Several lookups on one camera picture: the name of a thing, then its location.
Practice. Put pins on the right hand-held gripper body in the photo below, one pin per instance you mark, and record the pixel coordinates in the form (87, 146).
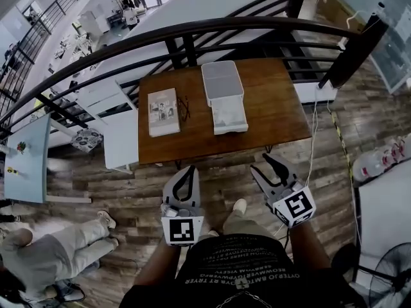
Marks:
(297, 205)

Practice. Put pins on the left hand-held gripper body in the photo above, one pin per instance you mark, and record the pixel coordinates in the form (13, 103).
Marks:
(181, 229)

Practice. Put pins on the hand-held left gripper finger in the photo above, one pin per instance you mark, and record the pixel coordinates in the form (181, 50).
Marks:
(167, 191)
(196, 194)

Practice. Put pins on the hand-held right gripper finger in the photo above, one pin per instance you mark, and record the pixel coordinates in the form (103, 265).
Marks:
(265, 188)
(287, 173)

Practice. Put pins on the white box with lid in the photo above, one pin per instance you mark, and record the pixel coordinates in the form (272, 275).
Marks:
(221, 79)

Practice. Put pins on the person's left forearm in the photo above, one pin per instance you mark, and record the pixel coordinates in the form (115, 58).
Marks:
(157, 265)

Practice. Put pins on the person's right forearm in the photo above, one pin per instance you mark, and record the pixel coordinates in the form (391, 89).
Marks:
(308, 245)

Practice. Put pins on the person's white shoe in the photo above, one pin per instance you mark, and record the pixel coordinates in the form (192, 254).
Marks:
(239, 204)

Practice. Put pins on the person's beige trousers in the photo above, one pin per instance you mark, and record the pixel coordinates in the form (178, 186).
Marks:
(241, 225)

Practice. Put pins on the brown wooden table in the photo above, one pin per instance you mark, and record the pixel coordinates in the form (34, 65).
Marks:
(269, 114)

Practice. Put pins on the yellow black striped floor tape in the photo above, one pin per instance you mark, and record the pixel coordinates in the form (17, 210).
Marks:
(342, 143)

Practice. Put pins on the beige hardcover book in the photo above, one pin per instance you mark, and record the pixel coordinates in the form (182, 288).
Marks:
(163, 124)

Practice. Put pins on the white wooden chair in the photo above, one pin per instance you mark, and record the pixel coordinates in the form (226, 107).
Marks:
(120, 140)

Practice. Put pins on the black standing fan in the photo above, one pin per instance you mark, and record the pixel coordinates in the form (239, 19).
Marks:
(344, 260)

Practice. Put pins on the person's black printed shirt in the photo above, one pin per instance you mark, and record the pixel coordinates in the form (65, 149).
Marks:
(244, 268)

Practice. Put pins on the thin-framed glasses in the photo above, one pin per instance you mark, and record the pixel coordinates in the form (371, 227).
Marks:
(185, 114)

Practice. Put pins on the pack of clear water bottles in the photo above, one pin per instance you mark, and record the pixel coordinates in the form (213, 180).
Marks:
(369, 165)

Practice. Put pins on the white counter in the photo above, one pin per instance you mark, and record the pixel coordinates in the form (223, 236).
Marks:
(385, 210)

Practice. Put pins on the patterned cushion stool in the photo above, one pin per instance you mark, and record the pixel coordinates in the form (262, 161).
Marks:
(86, 140)

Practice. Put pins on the light blue table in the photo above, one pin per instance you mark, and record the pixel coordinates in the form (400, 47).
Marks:
(27, 172)

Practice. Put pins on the small red green toy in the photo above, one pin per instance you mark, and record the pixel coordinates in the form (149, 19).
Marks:
(21, 147)

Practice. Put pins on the small yellow black toy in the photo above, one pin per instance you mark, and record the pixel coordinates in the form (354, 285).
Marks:
(12, 171)

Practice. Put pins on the curved black metal railing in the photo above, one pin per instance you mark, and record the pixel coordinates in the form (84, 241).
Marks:
(224, 22)

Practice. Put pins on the white cabinet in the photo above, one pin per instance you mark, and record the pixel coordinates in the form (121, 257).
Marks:
(93, 21)

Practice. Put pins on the thin-bar black balcony railing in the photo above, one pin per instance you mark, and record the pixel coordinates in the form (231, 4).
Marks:
(32, 40)

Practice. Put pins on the dark wooden railing post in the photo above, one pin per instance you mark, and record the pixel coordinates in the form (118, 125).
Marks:
(353, 53)

